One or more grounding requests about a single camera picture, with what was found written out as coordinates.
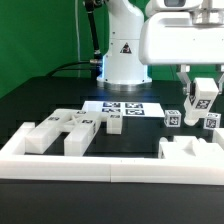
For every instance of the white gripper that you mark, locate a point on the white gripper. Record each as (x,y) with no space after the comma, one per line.
(184,32)

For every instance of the white chair seat block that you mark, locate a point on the white chair seat block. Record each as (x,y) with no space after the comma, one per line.
(189,147)

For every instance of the white paper marker sheet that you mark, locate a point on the white paper marker sheet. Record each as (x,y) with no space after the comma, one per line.
(134,109)

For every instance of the white U-shaped fence frame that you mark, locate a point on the white U-shaped fence frame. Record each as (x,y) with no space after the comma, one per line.
(16,164)

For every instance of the white chair back frame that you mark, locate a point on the white chair back frame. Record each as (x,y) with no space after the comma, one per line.
(80,127)

